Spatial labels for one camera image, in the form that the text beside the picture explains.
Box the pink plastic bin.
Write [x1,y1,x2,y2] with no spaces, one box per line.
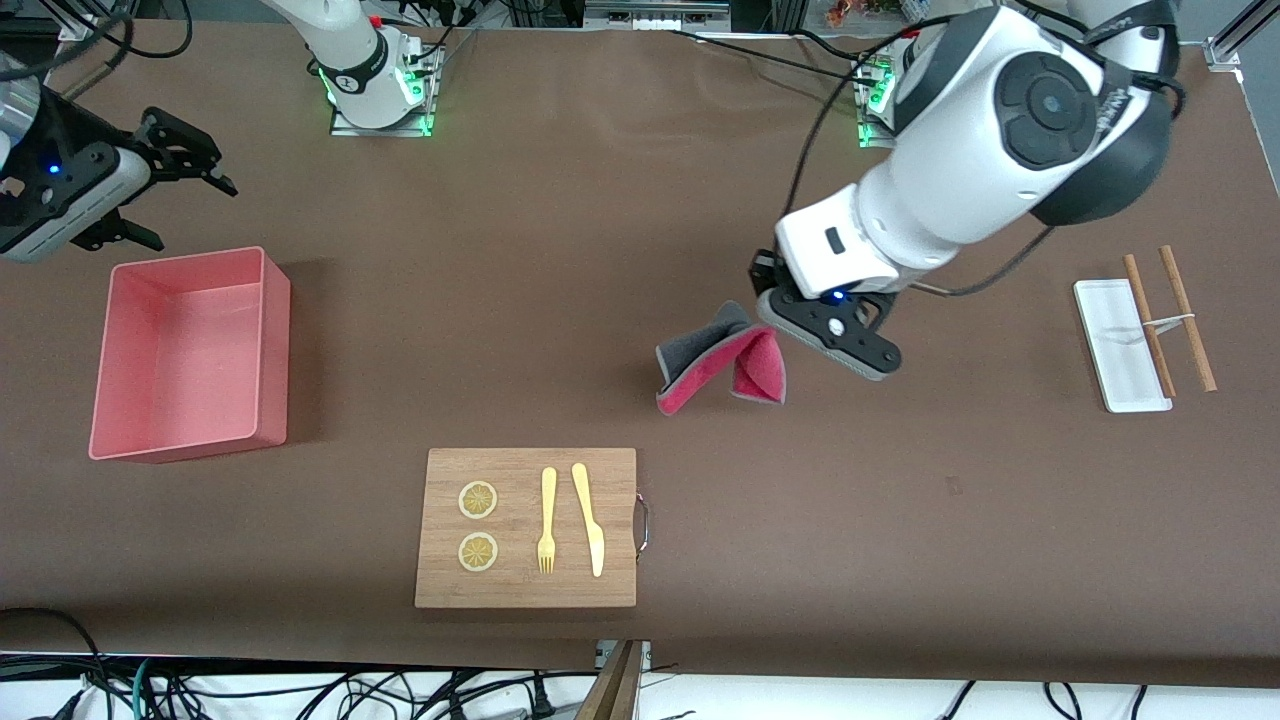
[88,246,292,463]

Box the wooden beam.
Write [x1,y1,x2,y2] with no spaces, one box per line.
[575,640,646,720]

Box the metal bracket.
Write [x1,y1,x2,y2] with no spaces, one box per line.
[596,640,653,673]

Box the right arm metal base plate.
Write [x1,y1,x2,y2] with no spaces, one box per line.
[330,35,446,138]

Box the grey and pink cloth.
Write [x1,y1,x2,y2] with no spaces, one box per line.
[655,300,789,417]

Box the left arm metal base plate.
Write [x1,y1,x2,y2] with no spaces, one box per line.
[853,55,898,149]

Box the short black table cable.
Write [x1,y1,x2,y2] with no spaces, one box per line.
[795,28,867,65]

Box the yellow knife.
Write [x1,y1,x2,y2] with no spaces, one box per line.
[571,462,606,579]

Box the long black table cable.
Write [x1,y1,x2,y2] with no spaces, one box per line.
[668,28,863,86]

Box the wooden cutting board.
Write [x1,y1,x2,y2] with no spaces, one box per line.
[414,447,651,610]

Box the aluminium frame profile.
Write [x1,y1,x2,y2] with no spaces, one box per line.
[58,0,131,43]
[1205,0,1280,71]

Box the white rectangular tray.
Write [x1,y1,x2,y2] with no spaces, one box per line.
[1073,279,1173,414]

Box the yellow fork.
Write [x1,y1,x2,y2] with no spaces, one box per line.
[537,467,558,575]

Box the grey power strip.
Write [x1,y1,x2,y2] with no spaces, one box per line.
[583,0,733,32]

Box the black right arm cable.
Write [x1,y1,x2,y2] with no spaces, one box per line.
[0,0,193,98]

